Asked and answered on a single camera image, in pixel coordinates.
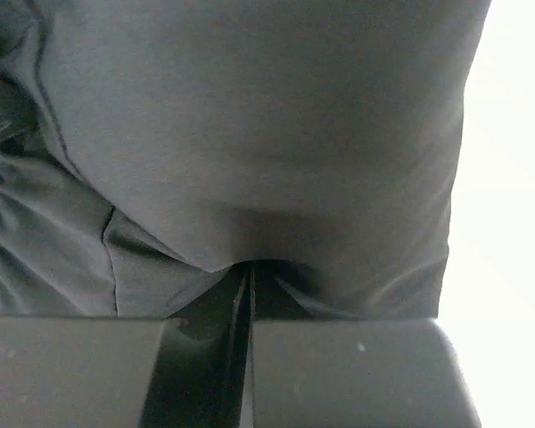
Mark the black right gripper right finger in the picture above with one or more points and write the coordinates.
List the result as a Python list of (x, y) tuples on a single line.
[(306, 372)]

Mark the black shorts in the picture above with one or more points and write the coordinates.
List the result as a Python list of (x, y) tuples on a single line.
[(153, 150)]

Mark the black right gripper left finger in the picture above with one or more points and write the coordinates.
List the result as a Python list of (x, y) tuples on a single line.
[(182, 371)]

